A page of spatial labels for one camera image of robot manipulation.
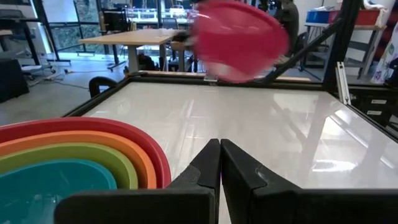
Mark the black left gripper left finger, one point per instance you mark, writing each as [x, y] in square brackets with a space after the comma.
[140, 207]

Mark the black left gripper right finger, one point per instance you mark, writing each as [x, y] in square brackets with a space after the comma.
[280, 207]

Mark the green plastic bowl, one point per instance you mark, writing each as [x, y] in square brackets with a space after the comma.
[77, 149]

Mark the orange plastic bowl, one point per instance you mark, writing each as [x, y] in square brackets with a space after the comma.
[77, 136]

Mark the teal plastic bowl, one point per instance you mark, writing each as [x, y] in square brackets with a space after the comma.
[46, 186]

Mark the pink plastic bowl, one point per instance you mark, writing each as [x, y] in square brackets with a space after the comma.
[239, 40]

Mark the red plastic bowl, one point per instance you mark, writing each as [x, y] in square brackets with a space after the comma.
[77, 123]

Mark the person's hand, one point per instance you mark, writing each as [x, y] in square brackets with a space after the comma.
[182, 43]

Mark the light wooden desk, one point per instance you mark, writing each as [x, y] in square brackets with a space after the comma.
[133, 37]

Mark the black low cabinet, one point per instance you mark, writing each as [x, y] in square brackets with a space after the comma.
[12, 81]

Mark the colourful printed cloth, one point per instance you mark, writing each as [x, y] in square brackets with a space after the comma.
[385, 59]

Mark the person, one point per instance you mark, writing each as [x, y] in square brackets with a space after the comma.
[287, 21]

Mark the black desk monitor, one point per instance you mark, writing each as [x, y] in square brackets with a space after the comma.
[115, 20]

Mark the blue storage bin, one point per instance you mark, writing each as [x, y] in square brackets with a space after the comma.
[318, 16]

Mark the red storage bin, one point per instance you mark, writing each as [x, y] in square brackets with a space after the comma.
[368, 17]

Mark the silver aluminium bracket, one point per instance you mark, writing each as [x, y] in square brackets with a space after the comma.
[342, 84]

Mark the black diagonal frame strut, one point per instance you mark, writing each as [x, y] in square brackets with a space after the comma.
[298, 54]

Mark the black upright frame post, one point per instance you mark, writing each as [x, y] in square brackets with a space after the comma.
[342, 43]

